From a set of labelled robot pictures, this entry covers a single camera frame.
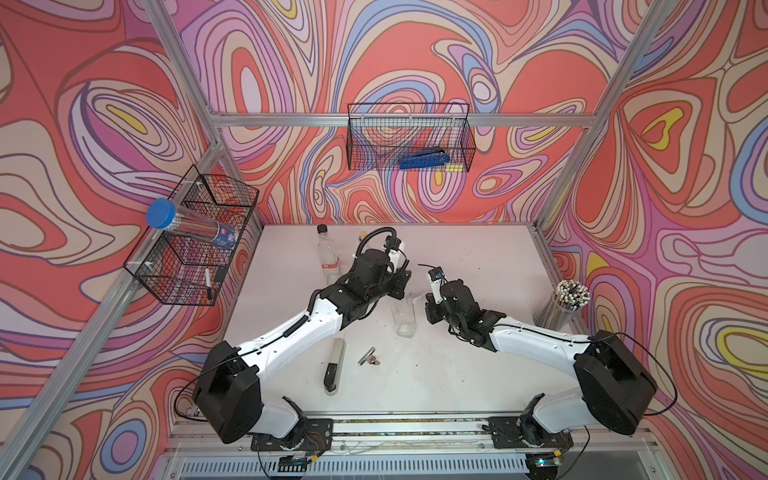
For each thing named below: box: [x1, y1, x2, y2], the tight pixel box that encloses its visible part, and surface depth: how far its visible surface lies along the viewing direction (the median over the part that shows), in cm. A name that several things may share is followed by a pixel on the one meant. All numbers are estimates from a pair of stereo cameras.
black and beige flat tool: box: [323, 338, 347, 396], surface depth 82 cm
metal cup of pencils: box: [534, 279, 591, 331], surface depth 82 cm
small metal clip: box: [357, 346, 381, 366], surface depth 88 cm
